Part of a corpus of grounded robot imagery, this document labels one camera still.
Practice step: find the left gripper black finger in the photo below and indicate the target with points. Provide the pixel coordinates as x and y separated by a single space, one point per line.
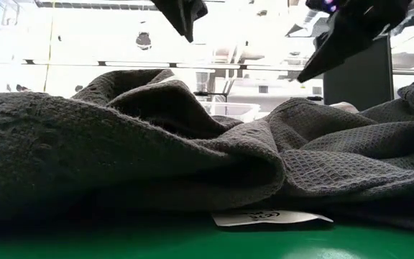
182 14

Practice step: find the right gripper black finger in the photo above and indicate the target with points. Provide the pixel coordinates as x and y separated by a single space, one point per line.
340 46

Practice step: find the dark grey waffle towel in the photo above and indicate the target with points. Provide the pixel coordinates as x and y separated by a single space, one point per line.
120 162

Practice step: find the large dark ceiling dome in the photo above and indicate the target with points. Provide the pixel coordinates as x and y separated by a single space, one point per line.
143 40

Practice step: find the black partition panel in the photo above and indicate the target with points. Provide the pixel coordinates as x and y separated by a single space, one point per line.
365 90

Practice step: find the ceiling strip light row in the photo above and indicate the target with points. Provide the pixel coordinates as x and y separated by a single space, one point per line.
138 64

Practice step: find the silver ventilation duct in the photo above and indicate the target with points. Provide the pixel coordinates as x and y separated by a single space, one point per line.
297 30

